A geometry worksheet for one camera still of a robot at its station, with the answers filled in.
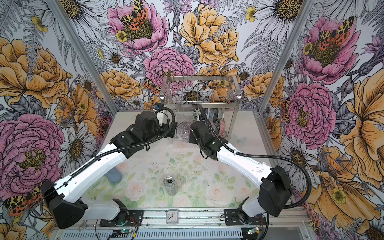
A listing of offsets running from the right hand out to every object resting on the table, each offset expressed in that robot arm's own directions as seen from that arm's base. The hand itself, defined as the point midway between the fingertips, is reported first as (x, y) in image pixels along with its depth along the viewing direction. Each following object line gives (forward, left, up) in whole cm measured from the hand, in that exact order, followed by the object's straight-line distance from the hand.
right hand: (194, 136), depth 81 cm
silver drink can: (-22, +12, -6) cm, 25 cm away
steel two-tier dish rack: (+42, -19, -8) cm, 47 cm away
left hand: (0, +13, +9) cm, 16 cm away
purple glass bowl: (+4, +6, +1) cm, 7 cm away
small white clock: (-34, +11, -18) cm, 40 cm away
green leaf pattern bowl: (+32, -2, -16) cm, 36 cm away
